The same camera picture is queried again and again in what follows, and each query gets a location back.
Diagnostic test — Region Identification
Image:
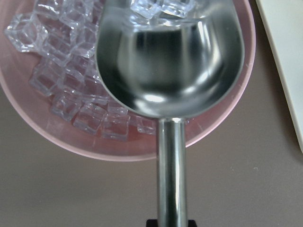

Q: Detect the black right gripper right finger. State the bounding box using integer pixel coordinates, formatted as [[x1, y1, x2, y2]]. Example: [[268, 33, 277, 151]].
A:
[[187, 220, 196, 227]]

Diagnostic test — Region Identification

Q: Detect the clear ice cubes pile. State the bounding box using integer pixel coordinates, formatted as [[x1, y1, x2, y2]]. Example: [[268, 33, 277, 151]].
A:
[[3, 0, 197, 142]]

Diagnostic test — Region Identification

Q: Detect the cream rabbit tray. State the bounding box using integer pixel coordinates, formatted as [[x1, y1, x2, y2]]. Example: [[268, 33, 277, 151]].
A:
[[256, 0, 303, 146]]

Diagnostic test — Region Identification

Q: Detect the steel ice scoop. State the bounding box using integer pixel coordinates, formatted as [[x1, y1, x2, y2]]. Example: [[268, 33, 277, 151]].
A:
[[96, 0, 244, 227]]

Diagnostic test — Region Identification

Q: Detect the pink bowl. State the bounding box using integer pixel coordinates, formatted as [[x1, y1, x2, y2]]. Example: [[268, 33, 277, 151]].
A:
[[0, 0, 256, 161]]

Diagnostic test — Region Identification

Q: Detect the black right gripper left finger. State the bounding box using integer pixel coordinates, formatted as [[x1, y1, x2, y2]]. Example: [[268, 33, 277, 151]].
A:
[[146, 219, 158, 227]]

